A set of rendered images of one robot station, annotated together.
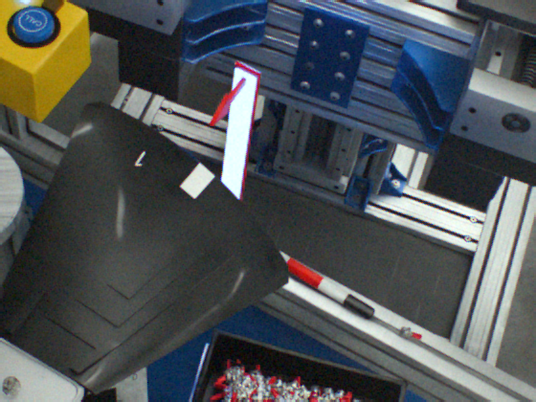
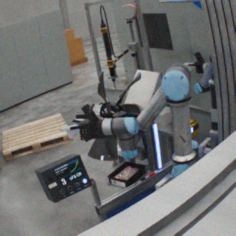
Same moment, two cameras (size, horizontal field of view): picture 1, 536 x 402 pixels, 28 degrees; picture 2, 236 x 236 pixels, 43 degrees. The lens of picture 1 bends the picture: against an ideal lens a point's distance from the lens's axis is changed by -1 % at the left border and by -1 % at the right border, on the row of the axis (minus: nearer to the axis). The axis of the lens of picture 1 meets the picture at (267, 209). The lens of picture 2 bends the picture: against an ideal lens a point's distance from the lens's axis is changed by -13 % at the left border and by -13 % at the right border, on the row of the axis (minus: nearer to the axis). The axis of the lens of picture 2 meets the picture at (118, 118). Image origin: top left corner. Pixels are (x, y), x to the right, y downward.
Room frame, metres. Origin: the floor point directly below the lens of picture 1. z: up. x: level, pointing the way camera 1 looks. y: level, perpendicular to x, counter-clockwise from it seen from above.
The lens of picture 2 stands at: (1.56, -1.67, 2.04)
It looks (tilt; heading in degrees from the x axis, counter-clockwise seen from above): 21 degrees down; 126
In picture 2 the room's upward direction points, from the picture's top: 11 degrees counter-clockwise
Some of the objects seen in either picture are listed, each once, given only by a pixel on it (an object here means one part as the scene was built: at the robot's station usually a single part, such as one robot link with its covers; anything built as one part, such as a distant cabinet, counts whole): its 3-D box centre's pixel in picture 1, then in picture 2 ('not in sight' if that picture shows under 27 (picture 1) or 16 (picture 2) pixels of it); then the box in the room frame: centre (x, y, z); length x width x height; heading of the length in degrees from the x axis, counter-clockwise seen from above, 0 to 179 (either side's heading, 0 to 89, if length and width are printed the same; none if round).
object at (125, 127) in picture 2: not in sight; (125, 126); (0.74, -0.50, 1.43); 0.11 x 0.08 x 0.09; 15
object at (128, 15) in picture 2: not in sight; (128, 12); (0.06, 0.85, 1.88); 0.16 x 0.07 x 0.16; 15
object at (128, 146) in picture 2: not in sight; (129, 144); (0.73, -0.48, 1.34); 0.11 x 0.08 x 0.11; 105
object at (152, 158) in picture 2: not in sight; (152, 163); (0.24, 0.52, 0.58); 0.09 x 0.05 x 1.15; 160
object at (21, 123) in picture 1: (12, 96); not in sight; (0.69, 0.31, 0.92); 0.03 x 0.03 x 0.12; 70
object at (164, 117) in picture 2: not in sight; (163, 115); (0.27, 0.77, 0.92); 0.17 x 0.16 x 0.11; 70
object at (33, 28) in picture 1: (33, 25); not in sight; (0.68, 0.27, 1.08); 0.04 x 0.04 x 0.02
